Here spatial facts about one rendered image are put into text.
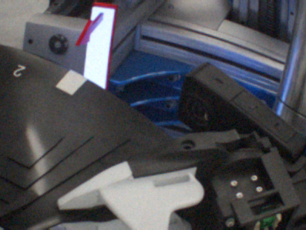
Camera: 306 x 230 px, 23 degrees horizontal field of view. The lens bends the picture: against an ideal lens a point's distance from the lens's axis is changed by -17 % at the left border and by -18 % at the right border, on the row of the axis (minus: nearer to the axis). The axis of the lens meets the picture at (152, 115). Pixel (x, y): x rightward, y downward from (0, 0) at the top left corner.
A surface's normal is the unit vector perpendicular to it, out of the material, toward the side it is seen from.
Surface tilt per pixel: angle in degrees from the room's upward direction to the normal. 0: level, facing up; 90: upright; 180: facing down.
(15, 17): 0
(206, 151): 96
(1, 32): 0
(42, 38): 90
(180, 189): 6
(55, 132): 11
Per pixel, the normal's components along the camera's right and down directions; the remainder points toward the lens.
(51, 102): 0.28, -0.80
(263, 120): 0.14, -0.70
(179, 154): 0.05, 0.68
